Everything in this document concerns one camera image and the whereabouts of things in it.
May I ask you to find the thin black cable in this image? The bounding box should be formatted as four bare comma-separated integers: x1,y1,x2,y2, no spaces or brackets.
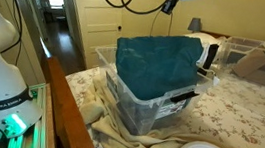
0,0,28,67

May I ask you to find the grey table lamp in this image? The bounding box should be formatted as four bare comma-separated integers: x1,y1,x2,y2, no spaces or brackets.
187,16,204,35

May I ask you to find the brown cardboard box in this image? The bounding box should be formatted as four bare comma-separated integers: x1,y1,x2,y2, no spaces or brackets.
232,45,265,81

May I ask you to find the teal cloth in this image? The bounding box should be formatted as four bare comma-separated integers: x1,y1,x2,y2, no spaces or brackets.
110,5,209,108

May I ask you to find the black fabric bag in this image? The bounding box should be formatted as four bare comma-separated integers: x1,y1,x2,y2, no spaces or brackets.
201,41,221,78

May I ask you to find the white pillow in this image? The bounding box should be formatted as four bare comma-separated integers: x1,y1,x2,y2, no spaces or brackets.
182,30,224,48

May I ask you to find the metal robot mounting plate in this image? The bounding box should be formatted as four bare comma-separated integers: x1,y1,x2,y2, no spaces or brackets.
6,80,67,148

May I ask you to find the large clear plastic bin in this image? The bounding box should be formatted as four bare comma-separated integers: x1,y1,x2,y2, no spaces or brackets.
214,34,265,91

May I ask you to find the clear plastic storage container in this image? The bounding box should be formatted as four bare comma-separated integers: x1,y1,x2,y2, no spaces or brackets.
86,43,218,145

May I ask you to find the dark wooden headboard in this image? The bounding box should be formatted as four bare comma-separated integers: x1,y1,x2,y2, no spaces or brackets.
199,29,232,41

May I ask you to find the cream blanket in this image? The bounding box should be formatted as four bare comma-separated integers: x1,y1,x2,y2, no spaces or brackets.
75,67,265,148

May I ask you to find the floral bedspread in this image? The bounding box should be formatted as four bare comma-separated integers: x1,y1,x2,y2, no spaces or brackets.
58,48,265,148

